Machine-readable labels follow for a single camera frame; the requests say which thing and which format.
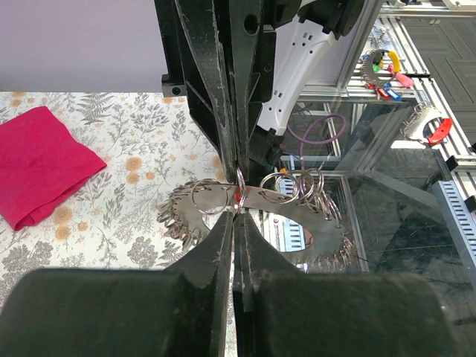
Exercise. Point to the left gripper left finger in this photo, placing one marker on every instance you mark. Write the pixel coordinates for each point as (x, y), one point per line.
(177, 311)

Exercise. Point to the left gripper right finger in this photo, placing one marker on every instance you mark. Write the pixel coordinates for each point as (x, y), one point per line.
(282, 311)

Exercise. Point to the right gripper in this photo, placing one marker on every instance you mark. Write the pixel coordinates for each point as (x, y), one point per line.
(221, 58)

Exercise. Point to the metal ring key organizer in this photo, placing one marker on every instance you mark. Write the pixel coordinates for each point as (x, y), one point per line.
(291, 209)

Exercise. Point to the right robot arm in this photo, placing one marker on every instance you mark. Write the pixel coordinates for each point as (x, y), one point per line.
(305, 31)

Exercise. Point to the spare key organizer with tags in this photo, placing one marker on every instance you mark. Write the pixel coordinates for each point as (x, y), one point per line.
(381, 68)

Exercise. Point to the magenta folded cloth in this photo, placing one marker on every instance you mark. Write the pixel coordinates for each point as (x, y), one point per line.
(41, 166)

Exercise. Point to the white organizer with red tag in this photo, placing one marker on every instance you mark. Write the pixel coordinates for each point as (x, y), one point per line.
(426, 125)

